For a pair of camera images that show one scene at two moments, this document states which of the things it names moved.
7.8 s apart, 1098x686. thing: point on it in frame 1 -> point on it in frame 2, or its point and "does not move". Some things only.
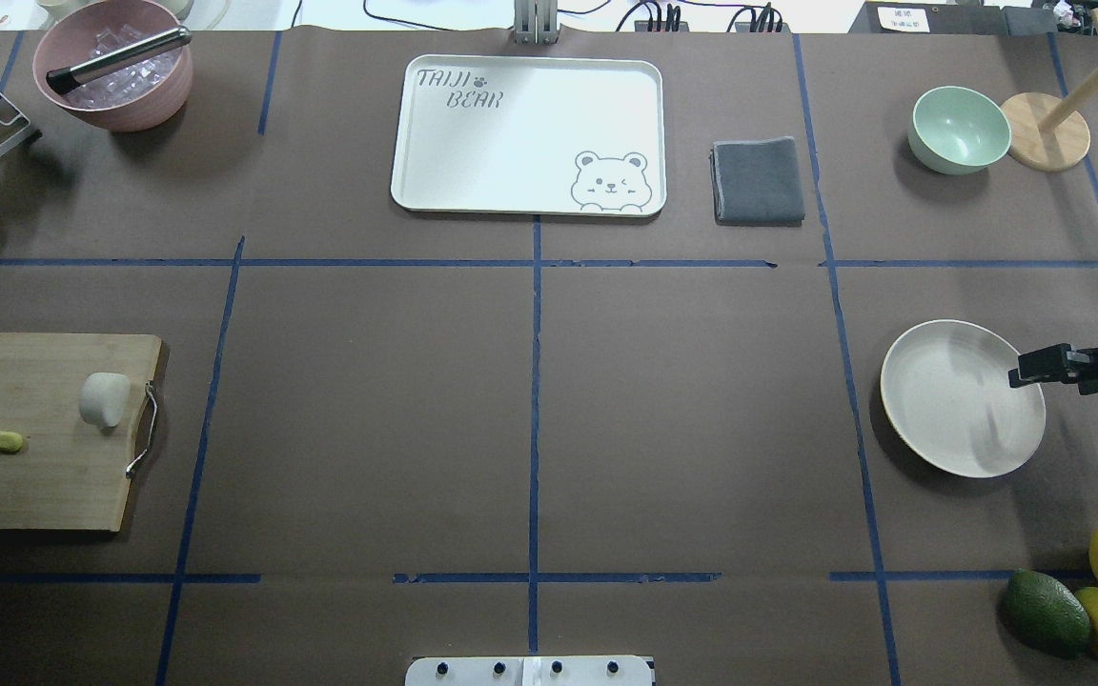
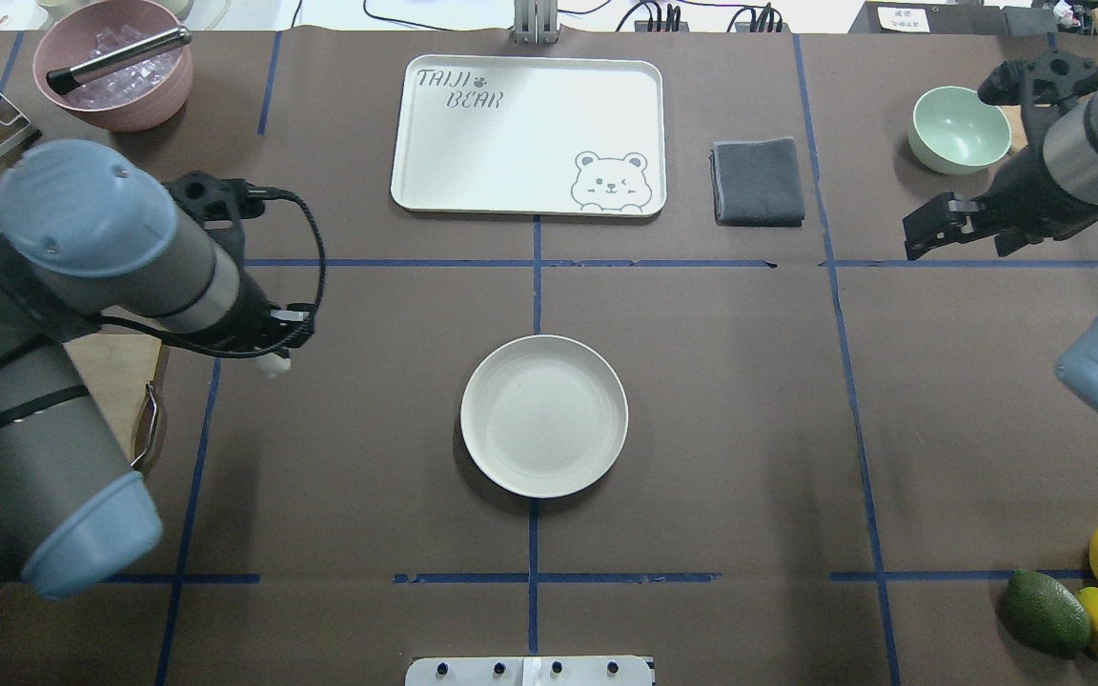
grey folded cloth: [757, 183] does not move
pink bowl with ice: [134, 99] does not move
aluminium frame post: [536, 22] does not move
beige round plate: [945, 390] -> [544, 415]
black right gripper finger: [1054, 363] -> [944, 221]
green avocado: [1045, 615] does not move
